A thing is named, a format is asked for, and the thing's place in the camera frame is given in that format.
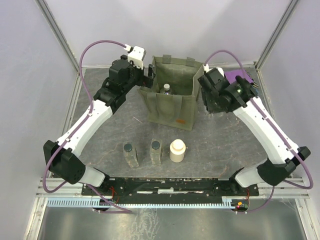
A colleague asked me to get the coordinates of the chrome dome clear bottle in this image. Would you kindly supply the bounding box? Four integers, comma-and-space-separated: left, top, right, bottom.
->
159, 83, 173, 95

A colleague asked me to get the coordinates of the green canvas bag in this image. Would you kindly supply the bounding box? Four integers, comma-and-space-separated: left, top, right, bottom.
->
138, 55, 204, 131

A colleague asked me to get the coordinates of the cream cylindrical jar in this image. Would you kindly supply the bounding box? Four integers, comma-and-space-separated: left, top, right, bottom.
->
169, 139, 186, 163

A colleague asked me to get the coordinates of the clear square bottle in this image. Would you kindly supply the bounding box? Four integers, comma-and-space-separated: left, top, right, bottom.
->
123, 141, 139, 168
149, 138, 163, 166

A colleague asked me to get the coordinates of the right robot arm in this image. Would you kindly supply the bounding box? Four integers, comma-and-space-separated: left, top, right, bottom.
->
198, 65, 311, 196

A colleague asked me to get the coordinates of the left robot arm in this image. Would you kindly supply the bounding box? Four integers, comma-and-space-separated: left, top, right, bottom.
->
43, 57, 155, 195

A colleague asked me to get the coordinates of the purple folded cloth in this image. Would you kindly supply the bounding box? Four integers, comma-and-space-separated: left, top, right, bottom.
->
224, 69, 254, 84

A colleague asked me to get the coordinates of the black white striped cloth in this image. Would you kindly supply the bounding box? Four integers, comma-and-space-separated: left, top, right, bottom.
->
245, 70, 259, 93

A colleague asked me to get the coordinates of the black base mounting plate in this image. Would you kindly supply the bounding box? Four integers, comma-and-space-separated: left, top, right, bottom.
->
97, 177, 259, 203

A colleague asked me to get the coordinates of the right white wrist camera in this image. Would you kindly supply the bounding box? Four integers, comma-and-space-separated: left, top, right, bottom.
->
203, 64, 225, 81

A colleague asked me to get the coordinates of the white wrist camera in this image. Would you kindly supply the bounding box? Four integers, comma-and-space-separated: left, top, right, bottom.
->
203, 64, 225, 81
124, 44, 147, 70

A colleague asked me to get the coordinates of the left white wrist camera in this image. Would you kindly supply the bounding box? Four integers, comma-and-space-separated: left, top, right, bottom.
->
124, 44, 147, 70

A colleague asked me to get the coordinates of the aluminium front rail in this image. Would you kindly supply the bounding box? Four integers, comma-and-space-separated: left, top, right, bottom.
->
36, 178, 310, 200

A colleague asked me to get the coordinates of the blue slotted cable duct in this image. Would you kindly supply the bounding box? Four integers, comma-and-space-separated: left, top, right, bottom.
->
46, 197, 240, 210

